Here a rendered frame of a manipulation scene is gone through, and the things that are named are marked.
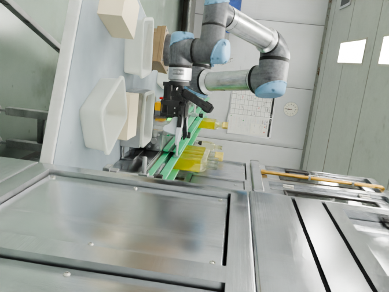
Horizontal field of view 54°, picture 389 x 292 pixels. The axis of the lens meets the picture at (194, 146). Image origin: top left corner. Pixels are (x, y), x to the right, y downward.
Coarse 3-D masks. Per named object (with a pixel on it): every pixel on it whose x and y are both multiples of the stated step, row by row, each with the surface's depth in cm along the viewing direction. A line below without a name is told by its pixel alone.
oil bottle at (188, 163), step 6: (180, 156) 179; (186, 156) 180; (180, 162) 176; (186, 162) 176; (192, 162) 176; (198, 162) 175; (204, 162) 176; (174, 168) 178; (180, 168) 177; (186, 168) 177; (192, 168) 176; (198, 168) 176; (204, 168) 176
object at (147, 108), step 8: (144, 96) 147; (152, 96) 163; (144, 104) 148; (152, 104) 164; (144, 112) 148; (152, 112) 165; (144, 120) 149; (152, 120) 165; (144, 128) 166; (144, 136) 166; (144, 144) 155
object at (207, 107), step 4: (184, 92) 121; (188, 92) 121; (184, 96) 121; (188, 96) 121; (192, 96) 121; (196, 96) 121; (192, 100) 121; (196, 100) 121; (200, 100) 121; (196, 104) 121; (200, 104) 121; (204, 104) 121; (208, 104) 121; (204, 108) 121; (208, 108) 121; (212, 108) 121; (208, 112) 121
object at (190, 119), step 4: (204, 100) 316; (192, 108) 262; (196, 108) 266; (200, 108) 266; (188, 112) 242; (196, 112) 245; (188, 116) 228; (188, 120) 215; (192, 120) 216; (188, 124) 202
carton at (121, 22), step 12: (108, 0) 112; (120, 0) 112; (132, 0) 119; (108, 12) 111; (120, 12) 111; (132, 12) 121; (108, 24) 118; (120, 24) 117; (132, 24) 123; (120, 36) 126; (132, 36) 125
